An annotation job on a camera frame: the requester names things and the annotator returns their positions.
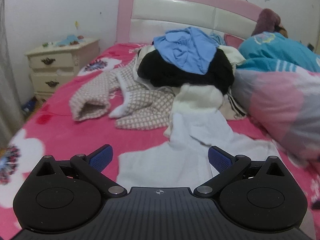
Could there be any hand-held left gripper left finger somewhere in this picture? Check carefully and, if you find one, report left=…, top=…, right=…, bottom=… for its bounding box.
left=36, top=144, right=127, bottom=198

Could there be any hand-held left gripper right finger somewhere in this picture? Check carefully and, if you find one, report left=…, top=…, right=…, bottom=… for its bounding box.
left=193, top=145, right=285, bottom=198

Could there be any white sweatshirt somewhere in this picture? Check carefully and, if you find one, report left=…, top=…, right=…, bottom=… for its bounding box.
left=116, top=111, right=280, bottom=188

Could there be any cream striped garment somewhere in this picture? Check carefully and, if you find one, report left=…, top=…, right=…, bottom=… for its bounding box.
left=220, top=90, right=248, bottom=120

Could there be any checked beige cardigan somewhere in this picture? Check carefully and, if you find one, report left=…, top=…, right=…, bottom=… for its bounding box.
left=69, top=55, right=175, bottom=130

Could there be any black garment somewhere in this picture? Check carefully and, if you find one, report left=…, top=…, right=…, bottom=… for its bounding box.
left=137, top=48, right=235, bottom=98

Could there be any pale pink floral duvet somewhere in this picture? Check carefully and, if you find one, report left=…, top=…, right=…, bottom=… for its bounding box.
left=234, top=66, right=320, bottom=168

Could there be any blue plastic item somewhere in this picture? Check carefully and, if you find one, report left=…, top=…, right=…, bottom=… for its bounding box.
left=21, top=96, right=38, bottom=113

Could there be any cream nightstand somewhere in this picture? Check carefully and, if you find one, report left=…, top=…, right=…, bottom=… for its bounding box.
left=24, top=38, right=100, bottom=103

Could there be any blue shirt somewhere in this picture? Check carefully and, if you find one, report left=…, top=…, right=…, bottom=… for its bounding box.
left=153, top=27, right=219, bottom=75

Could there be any teal blanket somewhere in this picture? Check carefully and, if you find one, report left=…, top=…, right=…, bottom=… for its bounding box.
left=237, top=31, right=320, bottom=74

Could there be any pink pillow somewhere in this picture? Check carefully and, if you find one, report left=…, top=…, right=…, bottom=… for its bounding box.
left=224, top=34, right=247, bottom=47

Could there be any light blue knit garment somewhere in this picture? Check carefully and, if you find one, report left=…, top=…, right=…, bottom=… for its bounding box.
left=211, top=32, right=225, bottom=46

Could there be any teal paper piece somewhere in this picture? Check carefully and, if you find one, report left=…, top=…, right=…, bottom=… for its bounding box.
left=55, top=34, right=78, bottom=47

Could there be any grey curtain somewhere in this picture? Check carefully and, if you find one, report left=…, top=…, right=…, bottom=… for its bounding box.
left=0, top=0, right=25, bottom=140

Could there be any purple cloth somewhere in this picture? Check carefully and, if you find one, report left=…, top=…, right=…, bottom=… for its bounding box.
left=251, top=8, right=288, bottom=39

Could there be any pink and white headboard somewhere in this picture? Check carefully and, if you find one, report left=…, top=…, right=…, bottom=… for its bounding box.
left=116, top=0, right=270, bottom=45

